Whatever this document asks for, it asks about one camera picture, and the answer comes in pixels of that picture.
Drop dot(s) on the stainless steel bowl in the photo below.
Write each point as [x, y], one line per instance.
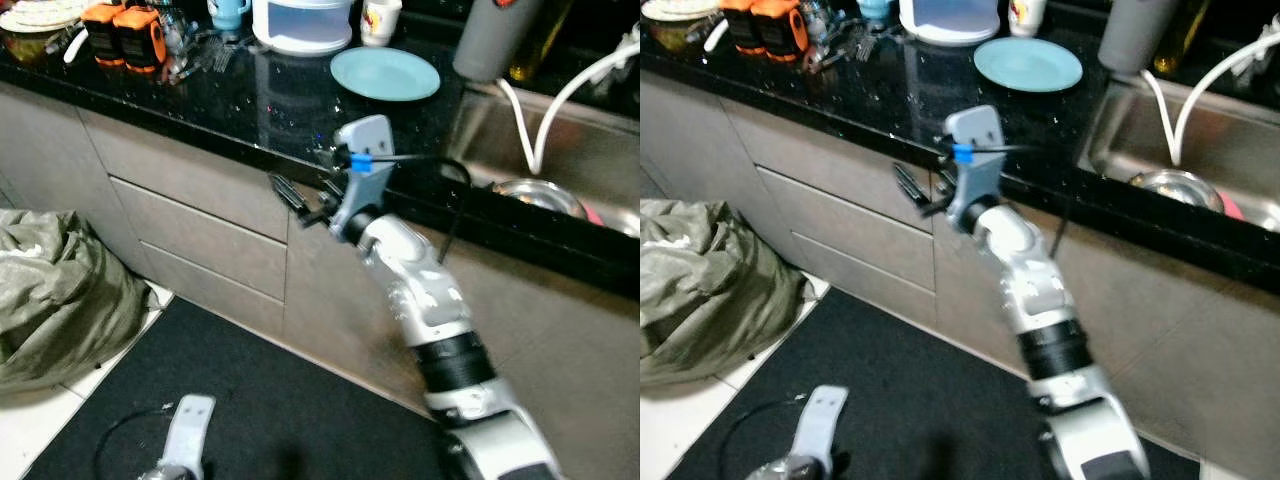
[1175, 187]
[540, 195]

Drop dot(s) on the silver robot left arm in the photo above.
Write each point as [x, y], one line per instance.
[790, 470]
[170, 473]

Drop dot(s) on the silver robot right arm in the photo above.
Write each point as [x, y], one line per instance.
[420, 290]
[1030, 280]

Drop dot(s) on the beige cabinet drawer front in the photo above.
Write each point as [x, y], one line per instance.
[875, 285]
[190, 165]
[855, 230]
[210, 240]
[835, 155]
[230, 295]

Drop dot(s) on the beige cabinet door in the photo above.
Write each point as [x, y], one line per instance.
[1200, 340]
[700, 140]
[60, 150]
[330, 300]
[965, 300]
[570, 350]

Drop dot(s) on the light blue plate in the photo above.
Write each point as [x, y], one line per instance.
[385, 75]
[1028, 65]

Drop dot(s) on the white stacked food container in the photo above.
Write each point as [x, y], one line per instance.
[945, 20]
[300, 25]

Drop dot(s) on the blue ceramic mug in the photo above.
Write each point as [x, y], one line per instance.
[228, 12]
[876, 8]

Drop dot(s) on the white printed cup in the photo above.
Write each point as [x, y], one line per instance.
[1027, 15]
[380, 22]

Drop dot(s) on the black floor mat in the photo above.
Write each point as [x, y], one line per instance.
[280, 400]
[900, 400]

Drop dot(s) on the grey thermos red label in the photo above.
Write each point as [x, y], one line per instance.
[1135, 35]
[490, 45]

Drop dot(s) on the olive green bag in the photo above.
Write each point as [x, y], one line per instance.
[705, 290]
[60, 300]

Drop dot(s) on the pink plate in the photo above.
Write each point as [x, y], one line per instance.
[1232, 207]
[592, 213]

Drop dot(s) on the stainless steel sink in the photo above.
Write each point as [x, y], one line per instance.
[590, 150]
[1230, 140]

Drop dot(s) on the yellow oil bottle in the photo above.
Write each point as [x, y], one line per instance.
[550, 50]
[1190, 45]

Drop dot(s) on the brown patterned bowl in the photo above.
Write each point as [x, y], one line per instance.
[30, 45]
[675, 35]

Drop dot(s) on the white ridged plate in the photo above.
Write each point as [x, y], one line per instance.
[40, 12]
[680, 8]

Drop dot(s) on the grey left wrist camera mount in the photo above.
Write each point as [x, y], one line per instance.
[822, 420]
[190, 430]

